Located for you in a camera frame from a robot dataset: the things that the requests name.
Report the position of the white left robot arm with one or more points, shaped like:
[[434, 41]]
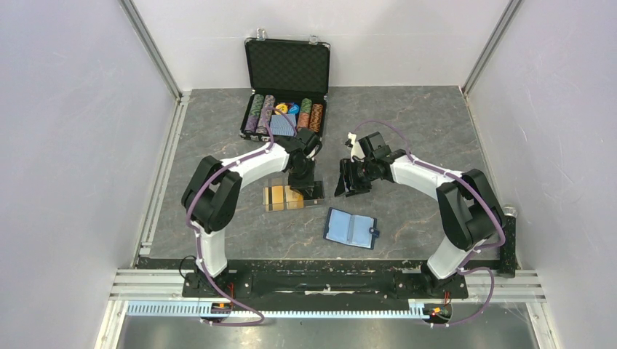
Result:
[[212, 194]]

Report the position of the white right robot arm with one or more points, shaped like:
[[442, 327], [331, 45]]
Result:
[[468, 208]]

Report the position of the yellow dealer button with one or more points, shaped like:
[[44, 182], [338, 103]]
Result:
[[281, 109]]

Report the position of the blue leather card holder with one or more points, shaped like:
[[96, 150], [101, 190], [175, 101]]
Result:
[[350, 229]]

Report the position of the black cylindrical handle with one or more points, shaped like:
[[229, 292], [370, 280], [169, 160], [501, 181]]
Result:
[[507, 252]]

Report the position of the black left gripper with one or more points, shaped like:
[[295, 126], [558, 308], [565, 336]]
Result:
[[308, 183]]

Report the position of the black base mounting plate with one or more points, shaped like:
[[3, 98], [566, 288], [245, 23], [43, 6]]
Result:
[[276, 285]]

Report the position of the blue playing card deck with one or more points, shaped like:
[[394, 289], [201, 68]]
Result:
[[283, 125]]

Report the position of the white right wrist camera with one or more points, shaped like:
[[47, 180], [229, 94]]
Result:
[[356, 152]]

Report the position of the clear acrylic card box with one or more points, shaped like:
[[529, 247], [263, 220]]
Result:
[[283, 181]]

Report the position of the black poker chip case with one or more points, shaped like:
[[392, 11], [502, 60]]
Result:
[[290, 70]]

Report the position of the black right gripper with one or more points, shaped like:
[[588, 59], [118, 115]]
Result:
[[348, 171]]

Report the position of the gold VIP card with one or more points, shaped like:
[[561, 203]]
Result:
[[282, 197]]

